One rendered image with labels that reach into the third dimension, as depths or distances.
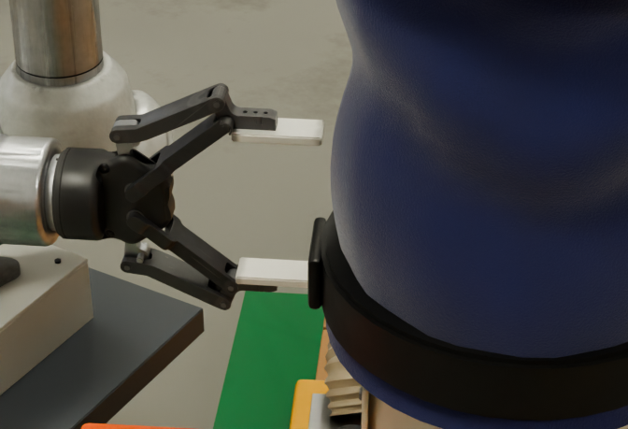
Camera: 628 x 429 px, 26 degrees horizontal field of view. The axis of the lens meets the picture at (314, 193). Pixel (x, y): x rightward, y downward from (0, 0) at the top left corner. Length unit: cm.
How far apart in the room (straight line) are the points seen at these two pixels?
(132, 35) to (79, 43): 284
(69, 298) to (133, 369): 13
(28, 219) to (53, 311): 67
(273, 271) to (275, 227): 224
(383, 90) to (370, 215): 7
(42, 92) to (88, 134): 7
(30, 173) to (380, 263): 44
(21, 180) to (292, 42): 325
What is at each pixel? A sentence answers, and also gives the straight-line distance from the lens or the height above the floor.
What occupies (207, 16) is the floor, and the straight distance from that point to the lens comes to 451.
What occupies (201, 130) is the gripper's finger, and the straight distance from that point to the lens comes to 107.
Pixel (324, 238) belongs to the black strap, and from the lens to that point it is 80.
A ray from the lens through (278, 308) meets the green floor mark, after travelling 309.
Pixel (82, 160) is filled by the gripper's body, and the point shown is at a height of 129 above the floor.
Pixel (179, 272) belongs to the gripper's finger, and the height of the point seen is 118.
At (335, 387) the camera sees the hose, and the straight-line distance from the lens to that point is 102.
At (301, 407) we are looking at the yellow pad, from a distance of 105.
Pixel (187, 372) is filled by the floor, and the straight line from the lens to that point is 293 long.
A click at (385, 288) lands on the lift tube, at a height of 141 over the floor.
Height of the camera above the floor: 183
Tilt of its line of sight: 31 degrees down
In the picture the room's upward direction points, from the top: straight up
